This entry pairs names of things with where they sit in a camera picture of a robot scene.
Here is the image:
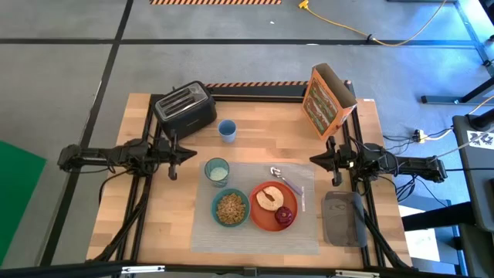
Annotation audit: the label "black aluminium table frame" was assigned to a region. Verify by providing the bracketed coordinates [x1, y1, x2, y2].
[0, 82, 494, 278]

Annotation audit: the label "loose black floor cables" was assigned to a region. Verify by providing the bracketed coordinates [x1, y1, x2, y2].
[381, 127, 464, 209]

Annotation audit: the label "toasted bagel half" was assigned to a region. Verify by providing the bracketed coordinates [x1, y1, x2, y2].
[255, 185, 285, 212]

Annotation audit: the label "teal bowl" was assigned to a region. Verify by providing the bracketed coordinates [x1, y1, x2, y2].
[210, 188, 251, 229]

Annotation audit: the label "black metal stand legs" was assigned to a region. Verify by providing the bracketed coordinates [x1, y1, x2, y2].
[420, 0, 494, 106]

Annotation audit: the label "red apple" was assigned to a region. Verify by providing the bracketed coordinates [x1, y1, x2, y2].
[274, 205, 294, 226]

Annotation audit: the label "orange black hazard tape strip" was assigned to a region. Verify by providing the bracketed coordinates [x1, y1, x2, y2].
[204, 80, 352, 88]

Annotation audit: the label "grey cloth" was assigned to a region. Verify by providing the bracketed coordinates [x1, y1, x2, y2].
[321, 190, 367, 248]

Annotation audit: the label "brown cereal pieces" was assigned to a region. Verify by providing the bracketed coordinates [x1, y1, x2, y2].
[215, 192, 247, 225]

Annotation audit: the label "green floor mat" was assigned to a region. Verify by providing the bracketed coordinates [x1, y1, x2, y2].
[0, 141, 48, 266]

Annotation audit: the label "metal spoon with purple handle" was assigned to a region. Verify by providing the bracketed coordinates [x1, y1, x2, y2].
[269, 166, 304, 196]

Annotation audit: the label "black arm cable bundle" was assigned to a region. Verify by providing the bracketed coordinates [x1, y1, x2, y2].
[361, 208, 412, 270]
[92, 169, 155, 263]

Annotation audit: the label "orange Cheerios cereal box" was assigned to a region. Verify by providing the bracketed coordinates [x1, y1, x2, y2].
[302, 63, 358, 142]

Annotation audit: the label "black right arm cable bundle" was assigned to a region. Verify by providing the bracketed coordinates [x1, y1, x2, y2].
[361, 208, 412, 270]

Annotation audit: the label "orange plate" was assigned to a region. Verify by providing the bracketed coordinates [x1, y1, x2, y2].
[249, 181, 299, 233]

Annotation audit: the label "grey cart with white label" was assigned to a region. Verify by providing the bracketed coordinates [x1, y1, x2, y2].
[452, 114, 494, 233]

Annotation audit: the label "black two-slot toaster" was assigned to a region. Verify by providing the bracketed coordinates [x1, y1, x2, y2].
[153, 80, 218, 141]

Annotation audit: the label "silver metal bracket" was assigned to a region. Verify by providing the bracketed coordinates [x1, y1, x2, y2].
[334, 270, 381, 278]
[121, 265, 166, 275]

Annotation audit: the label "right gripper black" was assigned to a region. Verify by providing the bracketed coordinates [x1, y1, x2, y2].
[310, 135, 356, 188]

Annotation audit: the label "yellow extension cable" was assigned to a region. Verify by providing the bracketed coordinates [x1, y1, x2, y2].
[298, 0, 448, 48]

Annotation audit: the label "grey woven placemat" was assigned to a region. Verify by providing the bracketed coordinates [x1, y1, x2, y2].
[191, 161, 321, 256]

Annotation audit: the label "light blue plastic cup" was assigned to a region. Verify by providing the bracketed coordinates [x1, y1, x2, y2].
[217, 119, 238, 144]

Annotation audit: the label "black left arm cable bundle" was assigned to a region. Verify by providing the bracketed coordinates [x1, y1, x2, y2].
[92, 169, 155, 263]

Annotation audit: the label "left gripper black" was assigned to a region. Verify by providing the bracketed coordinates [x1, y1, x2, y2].
[161, 129, 198, 181]

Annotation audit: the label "clear glass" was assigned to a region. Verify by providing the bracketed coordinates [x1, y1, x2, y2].
[204, 157, 231, 188]

